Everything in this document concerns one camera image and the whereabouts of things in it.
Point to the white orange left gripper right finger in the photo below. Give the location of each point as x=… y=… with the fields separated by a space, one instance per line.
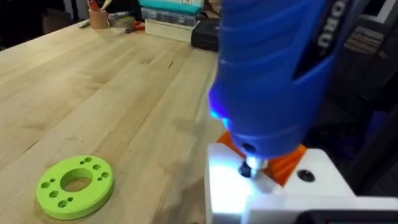
x=323 y=183

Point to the white orange left gripper left finger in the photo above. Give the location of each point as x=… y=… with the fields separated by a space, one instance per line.
x=224 y=183

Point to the blue electric screwdriver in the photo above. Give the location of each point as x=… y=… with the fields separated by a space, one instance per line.
x=264 y=77

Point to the green disc with holes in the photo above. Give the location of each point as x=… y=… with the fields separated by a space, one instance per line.
x=93 y=199

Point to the black case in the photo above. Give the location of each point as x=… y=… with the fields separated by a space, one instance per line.
x=205 y=35

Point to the pale wooden box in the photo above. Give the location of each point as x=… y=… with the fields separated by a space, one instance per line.
x=168 y=31

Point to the clear plastic parts box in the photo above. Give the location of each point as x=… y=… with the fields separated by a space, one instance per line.
x=168 y=17

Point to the teal lidded box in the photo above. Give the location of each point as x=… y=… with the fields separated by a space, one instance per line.
x=169 y=5

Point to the brown cup with pens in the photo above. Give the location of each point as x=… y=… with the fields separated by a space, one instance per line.
x=98 y=19

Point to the white marker pen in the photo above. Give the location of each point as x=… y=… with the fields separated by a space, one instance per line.
x=84 y=23

